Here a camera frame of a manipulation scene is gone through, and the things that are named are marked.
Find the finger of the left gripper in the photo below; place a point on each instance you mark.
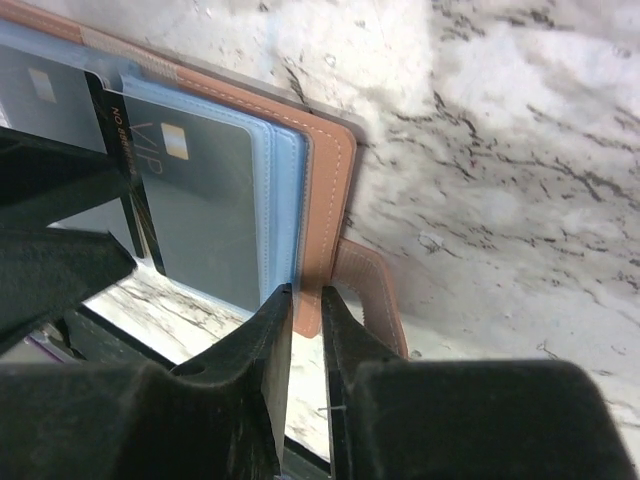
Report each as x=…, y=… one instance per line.
x=47, y=272
x=44, y=181

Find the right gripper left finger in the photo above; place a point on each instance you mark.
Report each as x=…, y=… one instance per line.
x=219, y=415

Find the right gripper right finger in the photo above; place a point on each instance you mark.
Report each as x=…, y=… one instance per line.
x=391, y=418

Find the black gold credit card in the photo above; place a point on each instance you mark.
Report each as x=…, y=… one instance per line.
x=113, y=119

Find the dark grey VIP card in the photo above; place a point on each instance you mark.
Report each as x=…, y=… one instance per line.
x=195, y=159

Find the tan leather card holder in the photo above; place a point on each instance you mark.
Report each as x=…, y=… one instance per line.
x=325, y=256

